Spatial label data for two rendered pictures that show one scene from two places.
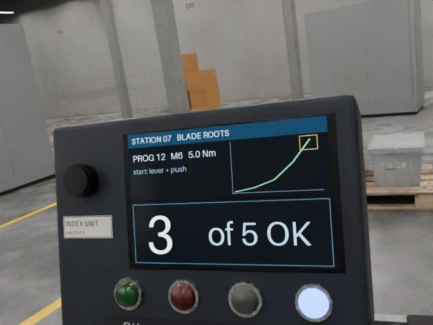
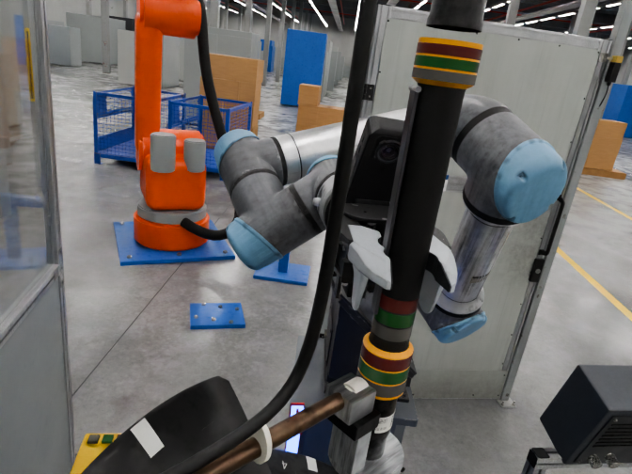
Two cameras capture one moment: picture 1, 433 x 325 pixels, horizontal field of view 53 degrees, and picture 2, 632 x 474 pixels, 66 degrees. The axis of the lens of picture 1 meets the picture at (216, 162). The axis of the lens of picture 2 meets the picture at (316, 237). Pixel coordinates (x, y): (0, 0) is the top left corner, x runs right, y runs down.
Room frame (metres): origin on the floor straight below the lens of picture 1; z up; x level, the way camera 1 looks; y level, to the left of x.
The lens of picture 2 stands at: (0.73, -1.02, 1.77)
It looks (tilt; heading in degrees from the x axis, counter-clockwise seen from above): 20 degrees down; 148
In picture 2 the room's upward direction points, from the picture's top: 8 degrees clockwise
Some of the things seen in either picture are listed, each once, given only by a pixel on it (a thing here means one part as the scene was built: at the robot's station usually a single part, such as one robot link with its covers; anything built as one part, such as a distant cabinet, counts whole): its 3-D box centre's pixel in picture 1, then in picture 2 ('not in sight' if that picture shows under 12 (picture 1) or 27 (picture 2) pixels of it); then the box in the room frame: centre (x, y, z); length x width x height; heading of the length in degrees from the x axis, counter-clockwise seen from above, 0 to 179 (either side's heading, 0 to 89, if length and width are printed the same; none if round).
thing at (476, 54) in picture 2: not in sight; (449, 51); (0.46, -0.77, 1.78); 0.04 x 0.04 x 0.01
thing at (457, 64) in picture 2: not in sight; (446, 64); (0.46, -0.77, 1.77); 0.04 x 0.04 x 0.01
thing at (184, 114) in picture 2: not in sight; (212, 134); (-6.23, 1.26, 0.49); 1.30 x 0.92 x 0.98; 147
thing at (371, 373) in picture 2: not in sight; (384, 363); (0.46, -0.77, 1.53); 0.04 x 0.04 x 0.01
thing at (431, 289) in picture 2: not in sight; (429, 281); (0.47, -0.75, 1.61); 0.09 x 0.03 x 0.06; 169
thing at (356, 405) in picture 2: not in sight; (366, 419); (0.47, -0.78, 1.47); 0.09 x 0.07 x 0.10; 104
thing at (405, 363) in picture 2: not in sight; (387, 351); (0.46, -0.77, 1.54); 0.04 x 0.04 x 0.01
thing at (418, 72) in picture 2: not in sight; (443, 75); (0.46, -0.77, 1.77); 0.04 x 0.04 x 0.01
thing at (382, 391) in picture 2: not in sight; (381, 375); (0.46, -0.77, 1.51); 0.04 x 0.04 x 0.01
